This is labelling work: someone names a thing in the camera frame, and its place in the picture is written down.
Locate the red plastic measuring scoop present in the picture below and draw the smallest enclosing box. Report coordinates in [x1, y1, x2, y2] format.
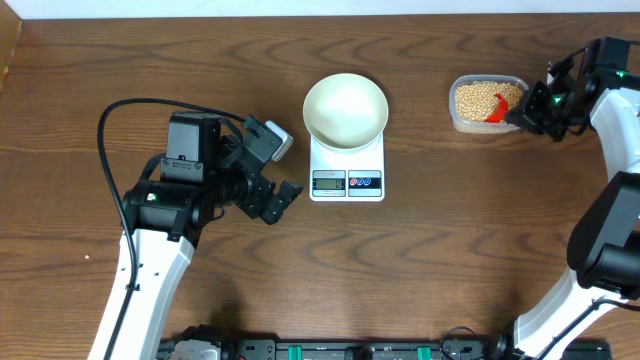
[485, 93, 509, 123]

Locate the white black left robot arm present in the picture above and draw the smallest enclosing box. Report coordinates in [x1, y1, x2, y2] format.
[89, 112, 303, 359]

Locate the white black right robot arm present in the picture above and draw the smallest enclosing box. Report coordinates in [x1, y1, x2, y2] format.
[492, 37, 639, 359]

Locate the white digital kitchen scale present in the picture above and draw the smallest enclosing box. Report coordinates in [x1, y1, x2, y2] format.
[309, 134, 385, 202]

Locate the white round bowl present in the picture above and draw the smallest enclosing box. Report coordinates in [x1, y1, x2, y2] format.
[302, 73, 389, 150]

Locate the clear plastic soybean container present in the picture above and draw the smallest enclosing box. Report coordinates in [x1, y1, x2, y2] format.
[449, 75, 529, 135]

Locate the brown cardboard box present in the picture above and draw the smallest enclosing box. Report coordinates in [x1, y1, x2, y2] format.
[0, 0, 23, 87]

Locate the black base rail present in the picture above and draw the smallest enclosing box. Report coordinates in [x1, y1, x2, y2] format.
[157, 324, 614, 360]

